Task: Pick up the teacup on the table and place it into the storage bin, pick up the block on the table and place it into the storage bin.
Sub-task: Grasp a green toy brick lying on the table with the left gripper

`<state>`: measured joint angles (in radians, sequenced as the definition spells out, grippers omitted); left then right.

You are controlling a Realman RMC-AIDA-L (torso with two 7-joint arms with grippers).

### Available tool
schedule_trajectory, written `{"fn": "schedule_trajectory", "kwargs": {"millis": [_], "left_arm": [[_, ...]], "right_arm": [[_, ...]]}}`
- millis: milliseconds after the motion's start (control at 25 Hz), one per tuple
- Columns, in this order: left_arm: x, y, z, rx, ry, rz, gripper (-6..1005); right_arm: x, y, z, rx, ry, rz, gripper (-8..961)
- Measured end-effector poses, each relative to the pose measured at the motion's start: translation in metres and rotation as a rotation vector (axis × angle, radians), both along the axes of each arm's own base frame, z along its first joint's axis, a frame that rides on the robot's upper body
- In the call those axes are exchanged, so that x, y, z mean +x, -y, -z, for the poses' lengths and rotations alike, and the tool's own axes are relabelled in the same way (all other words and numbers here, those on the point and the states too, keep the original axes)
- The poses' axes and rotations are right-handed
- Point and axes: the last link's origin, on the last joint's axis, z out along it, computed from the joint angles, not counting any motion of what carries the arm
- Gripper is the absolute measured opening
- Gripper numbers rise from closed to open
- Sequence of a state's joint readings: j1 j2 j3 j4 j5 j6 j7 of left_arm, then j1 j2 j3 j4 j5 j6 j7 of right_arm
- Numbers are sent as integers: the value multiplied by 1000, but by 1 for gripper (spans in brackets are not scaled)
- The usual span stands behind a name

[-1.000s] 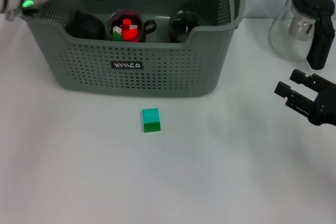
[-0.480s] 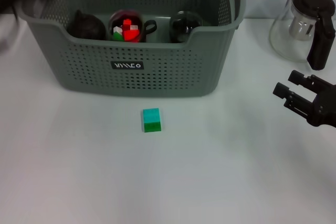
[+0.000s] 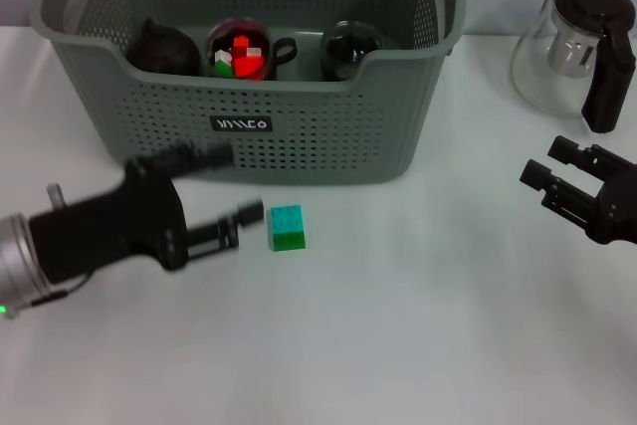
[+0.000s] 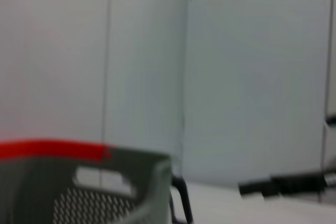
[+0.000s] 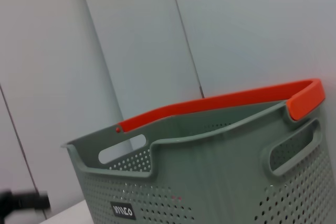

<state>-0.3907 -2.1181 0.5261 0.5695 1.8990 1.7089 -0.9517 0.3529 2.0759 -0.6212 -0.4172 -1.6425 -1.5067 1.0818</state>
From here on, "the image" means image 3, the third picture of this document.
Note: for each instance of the teal toy brick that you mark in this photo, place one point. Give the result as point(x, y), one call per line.
point(286, 220)

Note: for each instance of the grey perforated plastic storage bin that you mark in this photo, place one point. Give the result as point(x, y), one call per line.
point(323, 146)

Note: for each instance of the glass teacup with black sleeve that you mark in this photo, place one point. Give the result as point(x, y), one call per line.
point(348, 54)
point(275, 54)

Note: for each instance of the red sloped toy brick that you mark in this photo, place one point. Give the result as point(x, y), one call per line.
point(247, 66)

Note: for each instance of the dark round clay teapot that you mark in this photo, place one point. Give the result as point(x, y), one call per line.
point(161, 54)

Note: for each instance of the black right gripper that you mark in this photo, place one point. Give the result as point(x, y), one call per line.
point(617, 211)

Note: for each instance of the translucent white toy brick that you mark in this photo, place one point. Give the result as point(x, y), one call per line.
point(254, 51)

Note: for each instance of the small red toy brick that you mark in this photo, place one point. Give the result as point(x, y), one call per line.
point(241, 42)

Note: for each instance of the dark green toy brick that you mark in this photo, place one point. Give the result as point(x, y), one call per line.
point(288, 242)

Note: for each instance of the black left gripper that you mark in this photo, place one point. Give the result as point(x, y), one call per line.
point(109, 226)

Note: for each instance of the bright green arched toy brick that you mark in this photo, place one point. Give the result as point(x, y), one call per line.
point(222, 67)

